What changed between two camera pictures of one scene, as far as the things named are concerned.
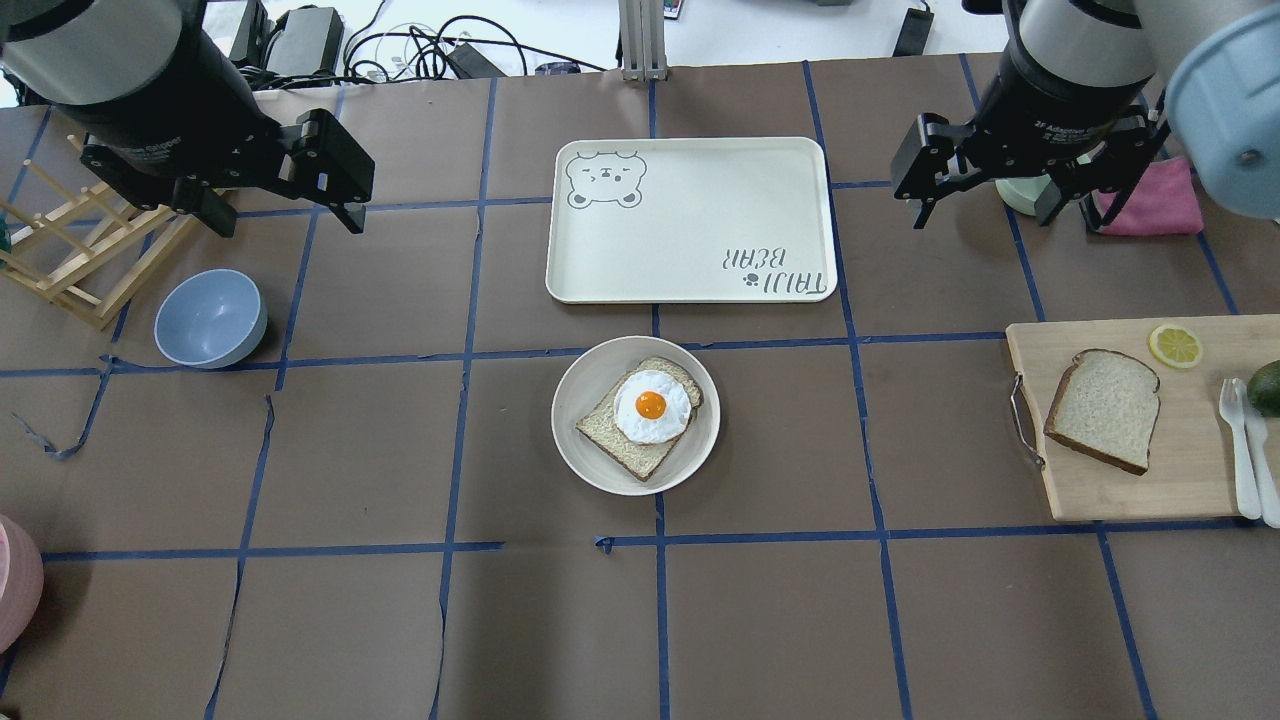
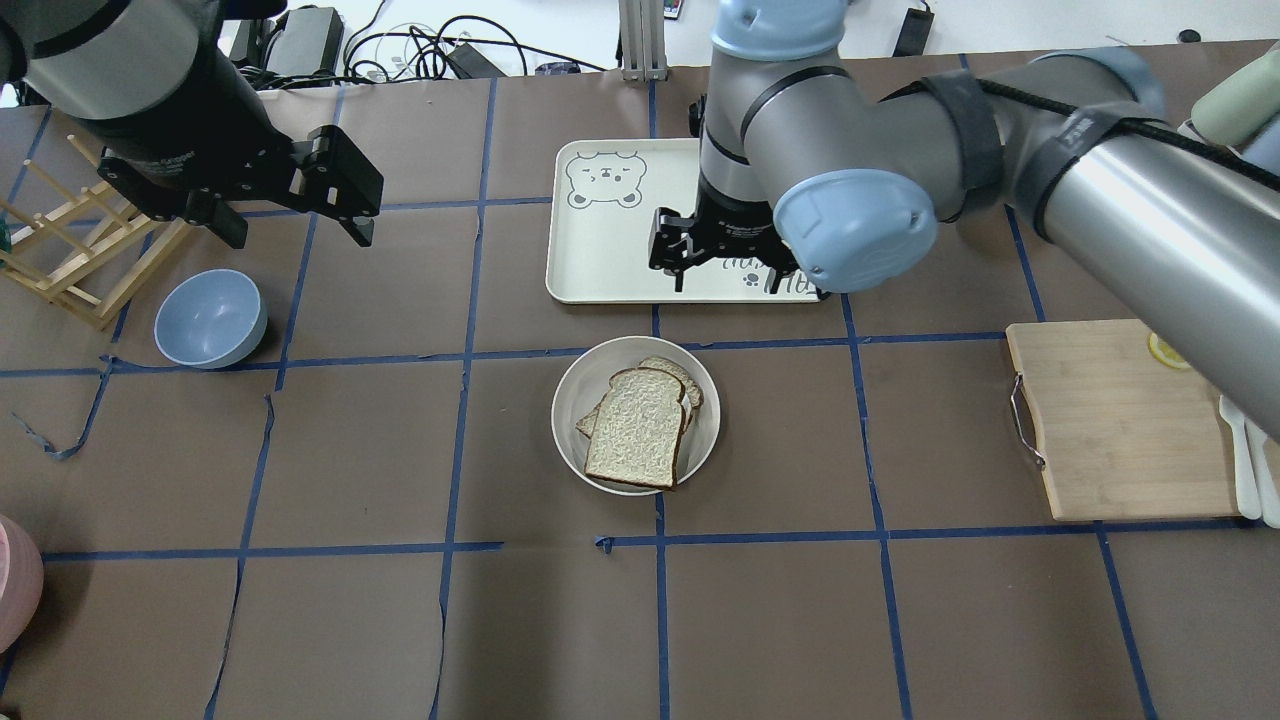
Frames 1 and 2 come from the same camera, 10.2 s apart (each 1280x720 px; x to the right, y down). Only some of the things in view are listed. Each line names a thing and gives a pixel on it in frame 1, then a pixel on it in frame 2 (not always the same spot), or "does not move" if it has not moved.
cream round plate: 592,376 does not move
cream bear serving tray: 702,219 does not move
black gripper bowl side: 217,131 does not move
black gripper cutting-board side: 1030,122 to 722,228
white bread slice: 1106,405 to 636,428
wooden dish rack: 88,253 does not move
